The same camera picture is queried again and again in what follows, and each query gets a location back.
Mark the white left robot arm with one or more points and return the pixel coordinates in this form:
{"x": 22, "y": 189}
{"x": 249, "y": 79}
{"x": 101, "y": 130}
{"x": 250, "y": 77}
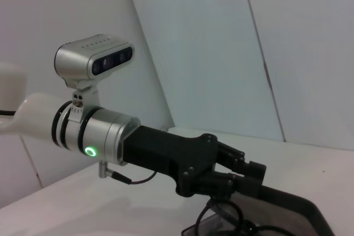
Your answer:
{"x": 41, "y": 122}

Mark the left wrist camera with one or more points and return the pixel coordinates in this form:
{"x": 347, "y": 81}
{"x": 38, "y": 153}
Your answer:
{"x": 91, "y": 59}

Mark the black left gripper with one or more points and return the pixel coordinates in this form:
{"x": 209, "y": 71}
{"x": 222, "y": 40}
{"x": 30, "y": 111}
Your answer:
{"x": 171, "y": 156}

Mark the black glasses case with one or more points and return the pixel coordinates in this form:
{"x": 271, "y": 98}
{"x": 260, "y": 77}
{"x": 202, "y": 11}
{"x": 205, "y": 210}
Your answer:
{"x": 290, "y": 208}

